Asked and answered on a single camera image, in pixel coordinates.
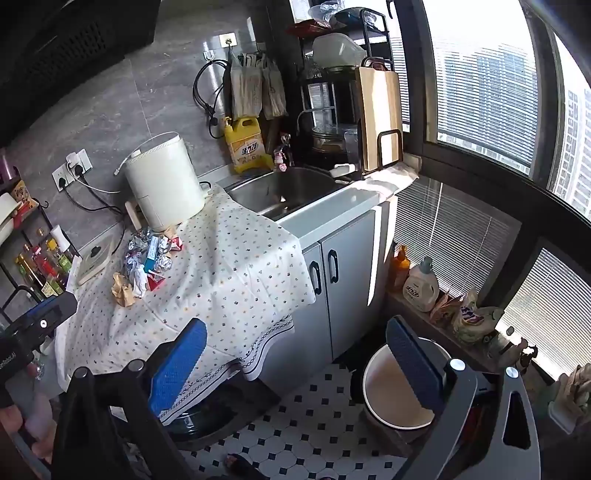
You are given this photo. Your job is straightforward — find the red cigarette pack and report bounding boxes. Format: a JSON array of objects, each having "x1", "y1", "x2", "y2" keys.
[{"x1": 147, "y1": 273, "x2": 165, "y2": 291}]

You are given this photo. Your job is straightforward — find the brown paper bag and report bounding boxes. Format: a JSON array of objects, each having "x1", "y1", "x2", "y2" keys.
[{"x1": 111, "y1": 272, "x2": 135, "y2": 308}]

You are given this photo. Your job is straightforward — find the foil ball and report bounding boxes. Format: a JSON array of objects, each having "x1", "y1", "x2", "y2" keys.
[{"x1": 154, "y1": 253, "x2": 173, "y2": 273}]

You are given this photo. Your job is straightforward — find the blue medicine box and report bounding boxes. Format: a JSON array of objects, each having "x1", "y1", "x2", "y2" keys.
[{"x1": 144, "y1": 235, "x2": 159, "y2": 273}]

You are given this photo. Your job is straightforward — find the silver foil snack bag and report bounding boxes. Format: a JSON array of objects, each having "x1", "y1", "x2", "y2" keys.
[{"x1": 124, "y1": 227, "x2": 159, "y2": 269}]

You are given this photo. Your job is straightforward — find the blue white paper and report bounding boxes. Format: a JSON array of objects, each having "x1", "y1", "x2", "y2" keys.
[{"x1": 125, "y1": 262, "x2": 148, "y2": 298}]

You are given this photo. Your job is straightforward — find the white trash bucket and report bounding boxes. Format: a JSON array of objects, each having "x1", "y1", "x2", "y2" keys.
[{"x1": 362, "y1": 345, "x2": 435, "y2": 432}]

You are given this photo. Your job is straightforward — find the person's left hand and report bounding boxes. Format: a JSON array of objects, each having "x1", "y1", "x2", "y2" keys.
[{"x1": 1, "y1": 390, "x2": 57, "y2": 464}]

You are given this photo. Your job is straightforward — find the detergent refill pouch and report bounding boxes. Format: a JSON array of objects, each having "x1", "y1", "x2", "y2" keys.
[{"x1": 452, "y1": 290, "x2": 504, "y2": 345}]

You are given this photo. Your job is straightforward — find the white laundry detergent bottle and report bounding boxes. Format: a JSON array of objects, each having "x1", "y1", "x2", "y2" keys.
[{"x1": 402, "y1": 256, "x2": 440, "y2": 313}]

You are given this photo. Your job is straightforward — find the red cap oil bottle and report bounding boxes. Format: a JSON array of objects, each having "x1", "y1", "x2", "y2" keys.
[{"x1": 32, "y1": 246, "x2": 63, "y2": 290}]

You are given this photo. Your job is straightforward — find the orange spray bottle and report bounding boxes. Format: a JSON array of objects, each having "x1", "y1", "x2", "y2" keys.
[{"x1": 389, "y1": 245, "x2": 411, "y2": 292}]

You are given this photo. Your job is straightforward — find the floral white tablecloth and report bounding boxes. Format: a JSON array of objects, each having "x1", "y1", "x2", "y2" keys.
[{"x1": 55, "y1": 186, "x2": 315, "y2": 424}]

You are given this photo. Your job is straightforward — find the cream induction cooker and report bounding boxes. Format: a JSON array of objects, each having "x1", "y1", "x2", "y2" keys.
[{"x1": 76, "y1": 235, "x2": 113, "y2": 286}]

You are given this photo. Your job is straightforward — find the white top oil sprayer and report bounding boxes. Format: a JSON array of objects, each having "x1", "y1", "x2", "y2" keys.
[{"x1": 50, "y1": 225, "x2": 77, "y2": 255}]

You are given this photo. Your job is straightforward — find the grey cabinet doors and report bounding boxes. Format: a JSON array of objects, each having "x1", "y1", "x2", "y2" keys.
[{"x1": 260, "y1": 202, "x2": 396, "y2": 396}]

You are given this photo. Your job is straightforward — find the cream air fryer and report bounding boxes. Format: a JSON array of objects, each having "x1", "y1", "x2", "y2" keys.
[{"x1": 113, "y1": 131, "x2": 205, "y2": 232}]

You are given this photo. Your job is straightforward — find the stainless steel sink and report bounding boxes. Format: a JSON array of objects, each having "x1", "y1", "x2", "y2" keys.
[{"x1": 225, "y1": 167, "x2": 349, "y2": 220}]

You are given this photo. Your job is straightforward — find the yellow dish soap bottle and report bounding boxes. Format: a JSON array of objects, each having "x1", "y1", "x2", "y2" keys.
[{"x1": 223, "y1": 117, "x2": 273, "y2": 174}]

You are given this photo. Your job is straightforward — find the black dish rack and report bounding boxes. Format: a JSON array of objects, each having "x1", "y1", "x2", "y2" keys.
[{"x1": 290, "y1": 1, "x2": 410, "y2": 175}]

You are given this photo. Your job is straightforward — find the wooden cutting board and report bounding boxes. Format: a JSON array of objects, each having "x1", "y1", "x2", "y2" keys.
[{"x1": 356, "y1": 67, "x2": 404, "y2": 173}]

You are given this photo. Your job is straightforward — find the hanging plastic bags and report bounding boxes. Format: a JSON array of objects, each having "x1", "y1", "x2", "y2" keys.
[{"x1": 229, "y1": 51, "x2": 287, "y2": 120}]

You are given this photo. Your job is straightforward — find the wall power sockets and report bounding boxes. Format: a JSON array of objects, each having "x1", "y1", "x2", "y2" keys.
[{"x1": 52, "y1": 149, "x2": 92, "y2": 192}]

